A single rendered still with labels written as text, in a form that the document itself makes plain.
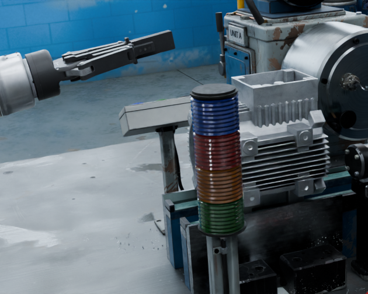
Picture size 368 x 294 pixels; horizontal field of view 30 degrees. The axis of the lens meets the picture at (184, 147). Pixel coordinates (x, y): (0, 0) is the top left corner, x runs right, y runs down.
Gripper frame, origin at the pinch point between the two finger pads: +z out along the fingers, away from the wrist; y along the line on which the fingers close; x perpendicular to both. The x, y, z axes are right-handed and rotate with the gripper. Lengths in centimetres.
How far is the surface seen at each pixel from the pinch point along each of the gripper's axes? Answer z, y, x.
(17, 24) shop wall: 10, 543, 63
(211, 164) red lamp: -3.8, -32.3, 9.6
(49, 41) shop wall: 34, 543, 85
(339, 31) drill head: 48, 26, 14
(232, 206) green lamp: -2.3, -33.0, 15.8
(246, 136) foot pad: 10.0, -8.7, 17.0
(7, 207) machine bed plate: -31, 49, 39
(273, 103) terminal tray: 17.0, -5.2, 14.1
